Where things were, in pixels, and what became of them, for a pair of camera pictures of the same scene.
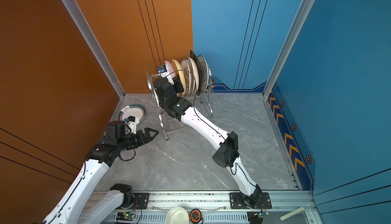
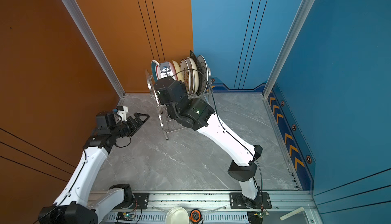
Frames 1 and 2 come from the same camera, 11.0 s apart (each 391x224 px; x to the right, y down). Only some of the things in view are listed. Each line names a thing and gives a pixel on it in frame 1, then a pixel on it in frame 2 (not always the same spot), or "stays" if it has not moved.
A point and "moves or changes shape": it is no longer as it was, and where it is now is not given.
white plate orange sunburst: (193, 67) stays
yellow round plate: (178, 72) stays
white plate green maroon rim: (132, 110) moves or changes shape
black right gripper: (179, 84) stays
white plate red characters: (186, 73) stays
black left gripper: (148, 138) -> (136, 126)
